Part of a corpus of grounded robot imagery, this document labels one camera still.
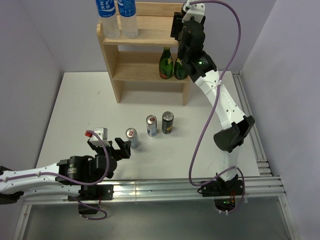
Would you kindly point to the wooden two-tier shelf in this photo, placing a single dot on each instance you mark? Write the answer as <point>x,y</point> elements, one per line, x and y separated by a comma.
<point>135,59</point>

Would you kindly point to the silver can front left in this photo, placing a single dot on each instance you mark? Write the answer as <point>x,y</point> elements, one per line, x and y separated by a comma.
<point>132,136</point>

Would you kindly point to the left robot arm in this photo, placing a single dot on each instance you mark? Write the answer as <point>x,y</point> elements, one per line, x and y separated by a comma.
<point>76,176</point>

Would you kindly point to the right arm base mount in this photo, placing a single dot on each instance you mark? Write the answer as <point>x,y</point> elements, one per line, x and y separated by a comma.
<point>226,195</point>

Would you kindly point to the water bottle blue label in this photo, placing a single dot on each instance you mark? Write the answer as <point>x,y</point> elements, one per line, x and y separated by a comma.
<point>128,18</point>
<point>107,12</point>

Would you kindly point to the green glass bottle left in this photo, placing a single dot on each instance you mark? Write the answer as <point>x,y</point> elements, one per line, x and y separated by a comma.
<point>166,65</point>

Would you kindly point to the green glass bottle right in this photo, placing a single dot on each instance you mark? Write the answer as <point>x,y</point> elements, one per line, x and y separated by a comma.
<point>179,72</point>

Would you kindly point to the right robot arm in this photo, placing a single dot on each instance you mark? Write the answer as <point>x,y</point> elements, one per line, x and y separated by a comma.
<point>200,67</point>

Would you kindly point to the silver can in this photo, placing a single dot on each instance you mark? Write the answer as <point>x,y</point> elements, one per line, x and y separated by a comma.
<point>132,136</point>
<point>151,125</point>

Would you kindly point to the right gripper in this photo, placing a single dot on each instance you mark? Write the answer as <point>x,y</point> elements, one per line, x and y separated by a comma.
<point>177,25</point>

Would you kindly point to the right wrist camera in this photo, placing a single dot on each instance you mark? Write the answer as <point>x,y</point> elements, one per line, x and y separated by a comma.
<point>191,10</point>

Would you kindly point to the aluminium front rail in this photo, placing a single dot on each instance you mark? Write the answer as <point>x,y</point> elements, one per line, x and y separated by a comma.
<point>181,189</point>

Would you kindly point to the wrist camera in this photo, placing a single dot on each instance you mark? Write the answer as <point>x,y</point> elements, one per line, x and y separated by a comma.
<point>191,10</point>
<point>98,136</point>

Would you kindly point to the silver can middle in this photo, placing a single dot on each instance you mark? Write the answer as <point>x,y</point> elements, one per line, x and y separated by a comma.
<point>151,125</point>

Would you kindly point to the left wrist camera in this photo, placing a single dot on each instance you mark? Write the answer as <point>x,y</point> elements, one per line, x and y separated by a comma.
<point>98,136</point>

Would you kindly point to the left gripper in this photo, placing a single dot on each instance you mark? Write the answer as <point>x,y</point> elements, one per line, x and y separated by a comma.
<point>124,152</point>

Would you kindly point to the black can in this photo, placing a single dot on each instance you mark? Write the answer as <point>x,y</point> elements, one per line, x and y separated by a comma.
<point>167,122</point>

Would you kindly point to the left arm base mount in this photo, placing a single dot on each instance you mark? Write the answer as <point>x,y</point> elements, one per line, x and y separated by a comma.
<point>102,193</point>

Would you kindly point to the green glass bottle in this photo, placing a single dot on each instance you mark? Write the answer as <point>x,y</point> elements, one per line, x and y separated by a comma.
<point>166,65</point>
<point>179,72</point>

